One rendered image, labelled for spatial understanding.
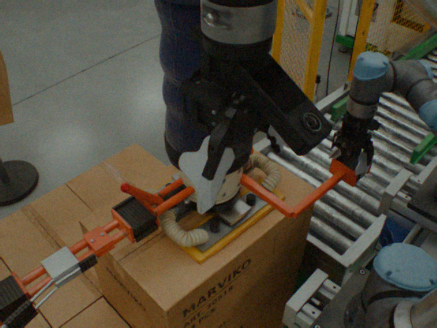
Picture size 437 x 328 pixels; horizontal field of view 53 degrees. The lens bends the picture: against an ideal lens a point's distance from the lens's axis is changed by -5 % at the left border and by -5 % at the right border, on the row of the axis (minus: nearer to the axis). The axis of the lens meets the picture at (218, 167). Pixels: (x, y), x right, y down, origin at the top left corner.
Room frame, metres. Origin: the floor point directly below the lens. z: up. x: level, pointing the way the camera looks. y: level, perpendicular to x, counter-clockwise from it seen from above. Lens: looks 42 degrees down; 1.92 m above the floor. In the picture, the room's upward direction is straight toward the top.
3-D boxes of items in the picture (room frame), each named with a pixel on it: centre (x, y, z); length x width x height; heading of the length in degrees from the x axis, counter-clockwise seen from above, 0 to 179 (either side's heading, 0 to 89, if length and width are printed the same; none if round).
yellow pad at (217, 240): (0.85, -0.04, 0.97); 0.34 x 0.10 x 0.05; 133
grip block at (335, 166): (0.93, -0.37, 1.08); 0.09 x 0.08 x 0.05; 43
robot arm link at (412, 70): (0.91, -0.46, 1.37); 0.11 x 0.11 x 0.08; 10
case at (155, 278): (0.91, 0.05, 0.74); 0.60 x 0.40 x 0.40; 134
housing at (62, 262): (0.60, 0.36, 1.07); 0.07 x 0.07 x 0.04; 43
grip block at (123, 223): (0.74, 0.21, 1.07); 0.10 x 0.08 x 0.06; 43
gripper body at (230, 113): (0.43, -0.01, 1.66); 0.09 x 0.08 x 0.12; 48
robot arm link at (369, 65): (0.92, -0.36, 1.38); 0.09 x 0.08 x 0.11; 100
